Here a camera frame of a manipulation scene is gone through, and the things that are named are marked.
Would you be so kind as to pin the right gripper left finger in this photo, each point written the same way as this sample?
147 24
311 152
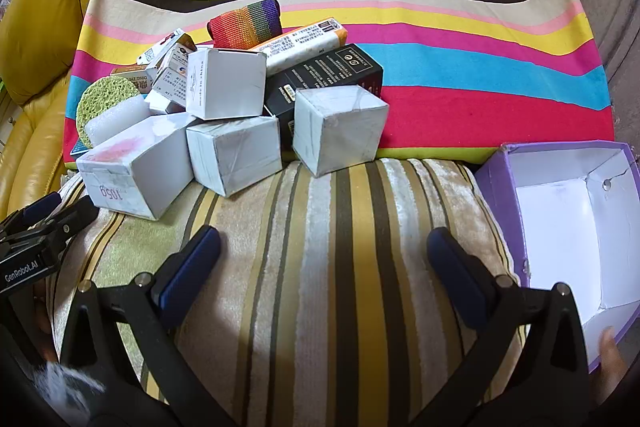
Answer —
153 305

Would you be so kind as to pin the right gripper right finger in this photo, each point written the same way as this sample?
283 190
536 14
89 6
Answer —
549 386

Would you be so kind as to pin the white box pink stain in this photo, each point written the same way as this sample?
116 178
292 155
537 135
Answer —
141 170

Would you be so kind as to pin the white foam block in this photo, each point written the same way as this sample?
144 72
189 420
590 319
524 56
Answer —
116 119

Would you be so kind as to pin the green round sponge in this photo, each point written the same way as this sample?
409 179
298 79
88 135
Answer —
101 95

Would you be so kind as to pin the small white printed box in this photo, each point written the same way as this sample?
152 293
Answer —
158 50

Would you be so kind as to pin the white cube box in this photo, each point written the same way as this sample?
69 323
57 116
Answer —
230 155
337 127
225 84

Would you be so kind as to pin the white medicine box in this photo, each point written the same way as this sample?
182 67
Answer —
167 75

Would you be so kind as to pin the black cosmetic box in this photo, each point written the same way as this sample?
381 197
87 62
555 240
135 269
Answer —
345 66

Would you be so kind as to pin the orange tissue pack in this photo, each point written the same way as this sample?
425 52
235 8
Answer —
302 44

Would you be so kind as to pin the small blue packet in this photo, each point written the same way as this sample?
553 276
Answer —
78 149

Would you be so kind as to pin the person's right hand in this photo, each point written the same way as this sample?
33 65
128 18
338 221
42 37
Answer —
612 366

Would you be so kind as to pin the purple white storage box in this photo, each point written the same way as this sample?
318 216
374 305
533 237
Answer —
570 213

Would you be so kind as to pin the yellow leather armchair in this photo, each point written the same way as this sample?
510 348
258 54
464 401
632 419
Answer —
38 44

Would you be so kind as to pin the rainbow striped cloth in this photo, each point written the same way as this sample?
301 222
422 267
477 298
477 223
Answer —
461 77

